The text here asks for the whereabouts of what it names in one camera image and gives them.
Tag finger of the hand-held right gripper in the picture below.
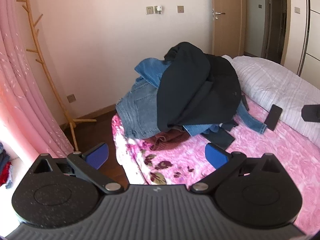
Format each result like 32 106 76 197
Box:
301 104 320 123

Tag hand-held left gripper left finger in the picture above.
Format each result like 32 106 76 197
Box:
32 142 124 194

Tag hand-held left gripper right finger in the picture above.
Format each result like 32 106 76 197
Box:
191 142 285 194

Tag pile of colourful clothes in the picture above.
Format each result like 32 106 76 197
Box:
0 142 13 189

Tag dark cloth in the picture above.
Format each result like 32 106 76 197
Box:
201 122 235 149

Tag black phone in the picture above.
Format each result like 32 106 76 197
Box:
264 104 283 131

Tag white striped quilt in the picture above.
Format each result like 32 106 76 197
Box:
221 54 320 144

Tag pink floral blanket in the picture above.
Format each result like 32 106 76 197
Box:
111 100 320 235

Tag maroon sweater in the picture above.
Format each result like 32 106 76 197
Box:
145 127 192 152

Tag light washed denim jeans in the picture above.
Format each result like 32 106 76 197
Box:
115 79 163 139

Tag black garment with button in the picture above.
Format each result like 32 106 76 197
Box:
172 54 242 130

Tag blue jeans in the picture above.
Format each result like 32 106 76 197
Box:
134 58 268 137

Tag pink curtain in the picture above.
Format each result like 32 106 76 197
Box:
0 0 75 188

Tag wooden door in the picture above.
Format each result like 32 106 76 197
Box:
211 0 247 57

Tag wooden coat rack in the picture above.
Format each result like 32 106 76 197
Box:
16 0 97 153

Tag metal door handle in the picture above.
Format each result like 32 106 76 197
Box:
212 9 226 20

